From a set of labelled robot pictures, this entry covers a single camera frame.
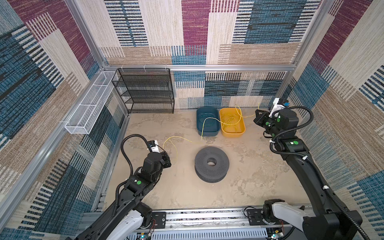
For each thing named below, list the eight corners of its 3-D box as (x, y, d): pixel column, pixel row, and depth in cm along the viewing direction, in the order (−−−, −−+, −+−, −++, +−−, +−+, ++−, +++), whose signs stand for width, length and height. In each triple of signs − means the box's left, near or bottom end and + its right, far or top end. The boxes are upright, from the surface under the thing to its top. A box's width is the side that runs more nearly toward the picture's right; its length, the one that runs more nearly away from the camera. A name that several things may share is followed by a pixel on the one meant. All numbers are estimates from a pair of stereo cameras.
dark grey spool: (194, 182, 87) (194, 178, 82) (194, 152, 99) (194, 146, 94) (229, 182, 87) (231, 178, 81) (225, 152, 99) (226, 146, 94)
